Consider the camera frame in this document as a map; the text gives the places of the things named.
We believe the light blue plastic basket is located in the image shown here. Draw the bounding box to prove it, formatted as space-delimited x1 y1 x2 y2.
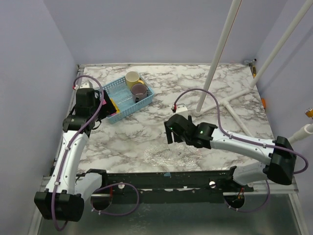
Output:
102 76 154 124

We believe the clear textured glass tray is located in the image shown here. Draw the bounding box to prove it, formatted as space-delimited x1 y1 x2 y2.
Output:
143 143 202 167

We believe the purple grey mug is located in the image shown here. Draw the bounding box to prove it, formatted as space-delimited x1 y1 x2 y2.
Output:
131 83 148 103

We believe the yellow ceramic mug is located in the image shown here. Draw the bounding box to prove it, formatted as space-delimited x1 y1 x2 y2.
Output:
125 71 145 89

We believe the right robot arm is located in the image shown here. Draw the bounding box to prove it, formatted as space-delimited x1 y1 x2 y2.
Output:
164 114 296 186

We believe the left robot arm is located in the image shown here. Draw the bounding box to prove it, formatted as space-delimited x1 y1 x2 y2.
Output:
34 88 116 222

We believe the yellow toothpaste tube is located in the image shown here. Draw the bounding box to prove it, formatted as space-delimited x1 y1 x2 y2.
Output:
110 98 120 116

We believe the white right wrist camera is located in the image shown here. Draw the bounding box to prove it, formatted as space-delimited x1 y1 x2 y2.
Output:
172 104 188 119

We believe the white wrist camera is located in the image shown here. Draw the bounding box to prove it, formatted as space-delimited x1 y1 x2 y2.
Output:
172 104 188 119
79 81 94 92

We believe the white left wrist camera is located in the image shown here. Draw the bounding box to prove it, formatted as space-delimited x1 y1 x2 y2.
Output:
79 81 94 92

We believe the aluminium table edge rail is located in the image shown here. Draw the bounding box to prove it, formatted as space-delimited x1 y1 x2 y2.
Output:
49 65 84 176

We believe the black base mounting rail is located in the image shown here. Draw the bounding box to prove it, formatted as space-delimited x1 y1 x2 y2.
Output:
88 168 243 204

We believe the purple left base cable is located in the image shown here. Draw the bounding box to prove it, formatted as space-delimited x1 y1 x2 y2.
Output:
90 183 139 217

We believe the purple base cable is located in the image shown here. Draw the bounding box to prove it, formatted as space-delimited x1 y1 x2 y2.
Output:
228 180 271 213
90 183 139 217

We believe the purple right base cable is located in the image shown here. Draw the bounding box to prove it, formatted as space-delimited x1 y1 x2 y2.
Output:
228 180 271 213

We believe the white pvc pipe frame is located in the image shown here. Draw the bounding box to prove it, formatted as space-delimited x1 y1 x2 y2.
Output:
194 0 313 147

